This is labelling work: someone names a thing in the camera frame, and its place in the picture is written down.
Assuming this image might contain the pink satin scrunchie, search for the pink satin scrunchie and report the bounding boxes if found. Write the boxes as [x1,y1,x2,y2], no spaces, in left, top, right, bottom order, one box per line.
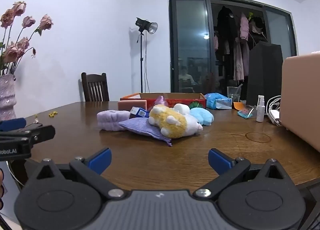
[154,95,167,107]

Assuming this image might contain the blue wipes packet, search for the blue wipes packet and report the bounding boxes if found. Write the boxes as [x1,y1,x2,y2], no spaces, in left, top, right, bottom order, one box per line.
[204,93,228,108]

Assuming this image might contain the purple glitter vase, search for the purple glitter vase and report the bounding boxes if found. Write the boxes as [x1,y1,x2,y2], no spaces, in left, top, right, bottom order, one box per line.
[0,74,17,121]

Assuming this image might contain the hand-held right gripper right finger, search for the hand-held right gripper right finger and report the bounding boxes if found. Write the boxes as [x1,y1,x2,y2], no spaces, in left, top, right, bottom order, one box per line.
[194,148,297,201]

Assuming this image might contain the light blue plush toy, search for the light blue plush toy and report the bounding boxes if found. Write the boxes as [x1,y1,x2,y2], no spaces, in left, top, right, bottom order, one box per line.
[189,108,215,126]

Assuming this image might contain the dried pink roses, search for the dried pink roses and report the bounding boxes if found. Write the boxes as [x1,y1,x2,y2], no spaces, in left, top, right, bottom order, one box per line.
[0,1,54,75]

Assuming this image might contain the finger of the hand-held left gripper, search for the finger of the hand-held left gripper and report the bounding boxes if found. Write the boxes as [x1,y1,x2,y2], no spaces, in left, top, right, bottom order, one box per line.
[0,125,56,146]
[0,117,27,132]

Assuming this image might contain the pale pink box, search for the pale pink box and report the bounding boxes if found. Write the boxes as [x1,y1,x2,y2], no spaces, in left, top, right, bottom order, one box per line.
[279,52,320,153]

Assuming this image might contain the dark wooden chair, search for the dark wooden chair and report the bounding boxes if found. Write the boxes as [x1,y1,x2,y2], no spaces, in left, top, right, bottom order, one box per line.
[81,72,110,102]

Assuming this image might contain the pink hanging jacket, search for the pink hanging jacket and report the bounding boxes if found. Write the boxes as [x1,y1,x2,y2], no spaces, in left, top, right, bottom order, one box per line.
[240,12,251,42]

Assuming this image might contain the sliding glass door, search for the sliding glass door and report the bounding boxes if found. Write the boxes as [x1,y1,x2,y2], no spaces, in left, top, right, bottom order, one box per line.
[168,0,299,94]

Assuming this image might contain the yellow and white plush toy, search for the yellow and white plush toy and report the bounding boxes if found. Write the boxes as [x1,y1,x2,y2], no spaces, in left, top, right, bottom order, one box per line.
[148,104,203,139]

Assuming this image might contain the white charger cable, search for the white charger cable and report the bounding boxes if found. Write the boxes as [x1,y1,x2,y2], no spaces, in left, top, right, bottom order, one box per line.
[266,95,283,126]

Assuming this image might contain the small blue box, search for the small blue box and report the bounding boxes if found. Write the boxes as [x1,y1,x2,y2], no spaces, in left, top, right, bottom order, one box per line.
[129,106,150,119]

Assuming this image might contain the person's left hand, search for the person's left hand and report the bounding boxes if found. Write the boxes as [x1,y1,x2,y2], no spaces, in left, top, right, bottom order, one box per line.
[0,169,5,210]

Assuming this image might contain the pink long hanging garment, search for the pink long hanging garment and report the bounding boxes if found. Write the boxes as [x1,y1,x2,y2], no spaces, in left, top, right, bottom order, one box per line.
[233,40,250,82]

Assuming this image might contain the white spray bottle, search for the white spray bottle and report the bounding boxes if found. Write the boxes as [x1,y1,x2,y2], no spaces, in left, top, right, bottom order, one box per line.
[256,95,265,122]

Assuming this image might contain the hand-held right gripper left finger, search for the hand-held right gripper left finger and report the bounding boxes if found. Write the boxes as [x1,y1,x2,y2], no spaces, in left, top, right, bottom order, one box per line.
[26,148,130,202]

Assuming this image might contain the small teal packet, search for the small teal packet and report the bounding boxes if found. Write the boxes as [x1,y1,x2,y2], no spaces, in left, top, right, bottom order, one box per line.
[237,106,255,119]

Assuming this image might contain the black upright panel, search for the black upright panel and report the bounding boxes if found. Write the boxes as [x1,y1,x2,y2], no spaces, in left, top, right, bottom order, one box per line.
[246,41,283,107]

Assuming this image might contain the printed cardboard box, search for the printed cardboard box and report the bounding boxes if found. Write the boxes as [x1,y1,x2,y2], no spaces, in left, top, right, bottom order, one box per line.
[120,92,207,110]

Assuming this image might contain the black hanging coat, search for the black hanging coat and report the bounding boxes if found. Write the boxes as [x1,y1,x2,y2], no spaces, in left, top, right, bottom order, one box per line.
[216,6,238,77]

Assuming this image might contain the lavender fluffy headband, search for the lavender fluffy headband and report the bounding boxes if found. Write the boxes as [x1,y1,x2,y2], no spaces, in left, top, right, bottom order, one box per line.
[97,110,132,132]

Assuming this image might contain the purple cloth pouch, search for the purple cloth pouch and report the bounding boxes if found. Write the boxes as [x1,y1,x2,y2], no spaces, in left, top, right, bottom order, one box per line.
[118,117,173,147]

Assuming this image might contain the pink sponge block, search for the pink sponge block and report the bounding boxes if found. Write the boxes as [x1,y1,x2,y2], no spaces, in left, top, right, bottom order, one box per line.
[118,99,147,112]

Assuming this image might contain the orange packet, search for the orange packet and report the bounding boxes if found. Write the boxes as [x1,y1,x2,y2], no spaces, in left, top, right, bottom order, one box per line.
[232,101,247,112]

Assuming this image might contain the studio light on stand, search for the studio light on stand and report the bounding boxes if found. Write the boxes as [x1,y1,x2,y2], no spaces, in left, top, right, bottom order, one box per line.
[135,17,158,93]

